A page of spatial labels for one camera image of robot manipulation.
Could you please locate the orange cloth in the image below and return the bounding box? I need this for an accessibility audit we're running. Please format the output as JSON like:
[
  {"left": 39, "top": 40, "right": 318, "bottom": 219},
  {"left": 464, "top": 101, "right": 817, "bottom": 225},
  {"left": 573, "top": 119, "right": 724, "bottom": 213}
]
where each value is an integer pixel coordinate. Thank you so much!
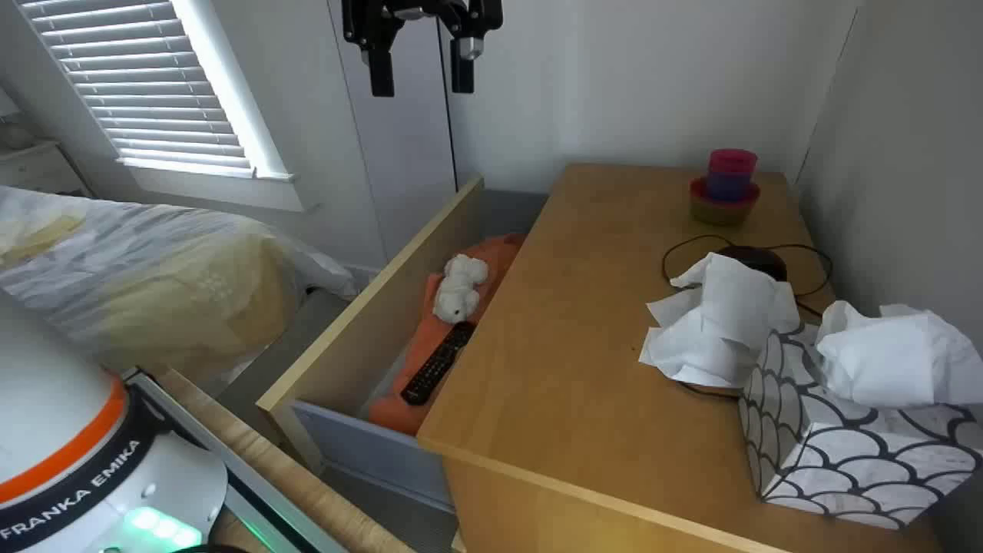
[{"left": 364, "top": 231, "right": 527, "bottom": 439}]

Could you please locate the blue plastic cup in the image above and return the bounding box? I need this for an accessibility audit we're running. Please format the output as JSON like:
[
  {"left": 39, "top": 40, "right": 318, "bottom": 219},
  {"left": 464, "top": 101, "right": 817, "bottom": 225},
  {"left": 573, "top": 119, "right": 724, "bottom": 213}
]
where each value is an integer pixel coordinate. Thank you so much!
[{"left": 703, "top": 168, "right": 756, "bottom": 201}]

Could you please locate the wooden dresser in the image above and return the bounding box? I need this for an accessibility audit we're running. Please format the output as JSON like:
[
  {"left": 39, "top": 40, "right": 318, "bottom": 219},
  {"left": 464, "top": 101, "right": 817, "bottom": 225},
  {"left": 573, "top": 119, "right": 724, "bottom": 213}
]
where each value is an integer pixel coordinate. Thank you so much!
[{"left": 415, "top": 163, "right": 945, "bottom": 553}]

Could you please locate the white tissue in box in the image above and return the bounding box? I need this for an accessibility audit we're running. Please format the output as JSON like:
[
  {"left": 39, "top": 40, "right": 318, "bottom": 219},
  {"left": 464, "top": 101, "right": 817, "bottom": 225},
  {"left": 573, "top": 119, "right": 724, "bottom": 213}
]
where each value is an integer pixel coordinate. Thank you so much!
[{"left": 813, "top": 297, "right": 983, "bottom": 411}]

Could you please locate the pink plastic cup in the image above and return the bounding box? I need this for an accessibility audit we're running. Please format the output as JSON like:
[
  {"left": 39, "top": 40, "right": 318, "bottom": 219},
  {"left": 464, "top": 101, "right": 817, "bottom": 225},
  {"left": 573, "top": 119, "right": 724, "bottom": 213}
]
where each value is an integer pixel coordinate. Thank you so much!
[{"left": 708, "top": 143, "right": 762, "bottom": 183}]

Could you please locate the thin black cable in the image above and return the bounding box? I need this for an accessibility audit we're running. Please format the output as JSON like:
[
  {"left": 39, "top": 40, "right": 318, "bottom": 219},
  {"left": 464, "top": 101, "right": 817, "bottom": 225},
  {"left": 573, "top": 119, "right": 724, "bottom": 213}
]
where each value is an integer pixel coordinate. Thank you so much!
[{"left": 658, "top": 231, "right": 835, "bottom": 313}]

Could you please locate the green plastic bowl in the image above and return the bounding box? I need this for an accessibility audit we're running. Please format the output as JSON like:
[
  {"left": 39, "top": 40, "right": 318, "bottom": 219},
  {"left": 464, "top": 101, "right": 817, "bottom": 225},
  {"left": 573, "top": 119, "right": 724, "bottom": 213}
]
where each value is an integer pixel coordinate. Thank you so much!
[{"left": 689, "top": 178, "right": 762, "bottom": 231}]

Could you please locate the white plush toy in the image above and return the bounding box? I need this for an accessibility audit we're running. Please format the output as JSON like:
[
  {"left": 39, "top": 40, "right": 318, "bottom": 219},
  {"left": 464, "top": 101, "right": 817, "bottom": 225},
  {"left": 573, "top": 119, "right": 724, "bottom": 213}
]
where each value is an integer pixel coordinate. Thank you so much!
[{"left": 430, "top": 251, "right": 493, "bottom": 327}]

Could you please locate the black round device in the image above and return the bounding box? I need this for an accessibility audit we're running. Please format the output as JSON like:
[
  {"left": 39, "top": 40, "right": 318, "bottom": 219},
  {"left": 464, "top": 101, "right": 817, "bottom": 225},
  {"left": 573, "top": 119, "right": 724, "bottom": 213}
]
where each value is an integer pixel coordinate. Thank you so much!
[{"left": 717, "top": 241, "right": 793, "bottom": 286}]

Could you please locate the open wooden drawer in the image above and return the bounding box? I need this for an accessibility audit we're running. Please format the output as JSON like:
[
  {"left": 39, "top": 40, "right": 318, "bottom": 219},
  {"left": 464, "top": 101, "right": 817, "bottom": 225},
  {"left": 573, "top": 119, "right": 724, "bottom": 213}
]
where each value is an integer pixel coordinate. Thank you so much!
[{"left": 256, "top": 174, "right": 553, "bottom": 515}]

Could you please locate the yellowish pillow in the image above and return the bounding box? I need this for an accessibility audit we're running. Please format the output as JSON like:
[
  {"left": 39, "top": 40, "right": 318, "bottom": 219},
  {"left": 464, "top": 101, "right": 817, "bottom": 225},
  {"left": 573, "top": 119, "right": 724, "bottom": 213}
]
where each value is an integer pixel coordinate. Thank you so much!
[{"left": 96, "top": 231, "right": 301, "bottom": 379}]

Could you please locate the scale-patterned tissue box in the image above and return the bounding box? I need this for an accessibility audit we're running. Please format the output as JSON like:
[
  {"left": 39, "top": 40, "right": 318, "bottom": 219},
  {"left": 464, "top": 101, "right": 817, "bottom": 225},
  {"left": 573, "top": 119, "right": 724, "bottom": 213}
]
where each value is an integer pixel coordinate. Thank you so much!
[{"left": 736, "top": 322, "right": 983, "bottom": 534}]

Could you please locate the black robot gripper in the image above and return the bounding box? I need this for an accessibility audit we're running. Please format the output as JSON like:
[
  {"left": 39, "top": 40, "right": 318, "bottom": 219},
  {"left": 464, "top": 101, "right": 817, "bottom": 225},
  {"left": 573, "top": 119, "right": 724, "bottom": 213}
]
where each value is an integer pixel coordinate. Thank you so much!
[{"left": 342, "top": 0, "right": 503, "bottom": 101}]

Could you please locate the white window frame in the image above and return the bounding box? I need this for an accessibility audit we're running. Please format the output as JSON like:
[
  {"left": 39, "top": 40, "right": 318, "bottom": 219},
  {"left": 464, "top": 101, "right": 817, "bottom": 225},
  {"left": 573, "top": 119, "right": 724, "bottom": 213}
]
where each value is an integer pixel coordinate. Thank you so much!
[{"left": 108, "top": 0, "right": 309, "bottom": 215}]

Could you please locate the large white board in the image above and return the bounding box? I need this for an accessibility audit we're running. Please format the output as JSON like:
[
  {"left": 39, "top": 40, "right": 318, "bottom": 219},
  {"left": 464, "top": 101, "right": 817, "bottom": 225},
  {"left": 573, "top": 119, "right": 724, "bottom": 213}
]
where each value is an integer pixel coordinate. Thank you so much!
[{"left": 322, "top": 0, "right": 461, "bottom": 269}]

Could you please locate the red plastic bowl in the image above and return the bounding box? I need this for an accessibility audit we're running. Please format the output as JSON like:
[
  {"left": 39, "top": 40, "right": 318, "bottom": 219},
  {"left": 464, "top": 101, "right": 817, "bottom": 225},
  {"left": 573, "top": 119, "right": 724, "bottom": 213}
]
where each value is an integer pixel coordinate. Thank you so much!
[{"left": 689, "top": 174, "right": 762, "bottom": 209}]

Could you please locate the black remote control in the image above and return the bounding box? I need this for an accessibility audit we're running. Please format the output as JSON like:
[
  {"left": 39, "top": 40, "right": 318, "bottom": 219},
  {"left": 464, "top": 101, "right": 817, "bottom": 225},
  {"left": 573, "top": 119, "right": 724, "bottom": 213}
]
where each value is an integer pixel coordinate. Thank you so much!
[{"left": 397, "top": 319, "right": 478, "bottom": 407}]

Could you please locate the crumpled white tissue paper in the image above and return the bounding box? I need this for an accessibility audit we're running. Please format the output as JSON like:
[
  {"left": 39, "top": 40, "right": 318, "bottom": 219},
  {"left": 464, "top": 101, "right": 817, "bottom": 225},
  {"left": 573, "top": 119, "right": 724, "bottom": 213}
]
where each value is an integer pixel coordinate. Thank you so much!
[{"left": 640, "top": 249, "right": 806, "bottom": 393}]

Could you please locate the white window blind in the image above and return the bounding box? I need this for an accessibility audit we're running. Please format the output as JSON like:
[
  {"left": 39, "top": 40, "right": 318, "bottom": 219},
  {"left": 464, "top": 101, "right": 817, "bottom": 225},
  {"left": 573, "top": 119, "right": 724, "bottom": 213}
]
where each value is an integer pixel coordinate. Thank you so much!
[{"left": 17, "top": 0, "right": 257, "bottom": 178}]

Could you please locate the wooden robot mounting table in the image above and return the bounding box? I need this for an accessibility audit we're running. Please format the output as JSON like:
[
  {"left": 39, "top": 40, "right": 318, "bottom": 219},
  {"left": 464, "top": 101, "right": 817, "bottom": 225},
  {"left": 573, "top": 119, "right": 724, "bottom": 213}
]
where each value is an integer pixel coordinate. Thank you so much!
[{"left": 126, "top": 365, "right": 415, "bottom": 553}]

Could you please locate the grey striped bed blanket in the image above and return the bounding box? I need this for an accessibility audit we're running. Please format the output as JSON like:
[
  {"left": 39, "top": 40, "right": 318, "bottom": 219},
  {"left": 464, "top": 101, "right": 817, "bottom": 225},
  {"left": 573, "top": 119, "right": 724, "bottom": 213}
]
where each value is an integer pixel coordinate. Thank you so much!
[{"left": 0, "top": 182, "right": 364, "bottom": 391}]

